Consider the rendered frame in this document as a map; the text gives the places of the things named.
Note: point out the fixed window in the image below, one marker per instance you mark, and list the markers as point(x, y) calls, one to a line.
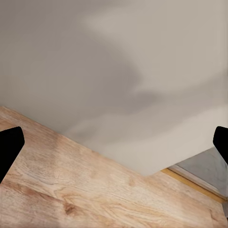
point(206, 172)

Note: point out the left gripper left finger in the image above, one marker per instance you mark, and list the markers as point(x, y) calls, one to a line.
point(11, 142)

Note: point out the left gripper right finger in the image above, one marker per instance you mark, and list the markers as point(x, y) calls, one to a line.
point(220, 141)

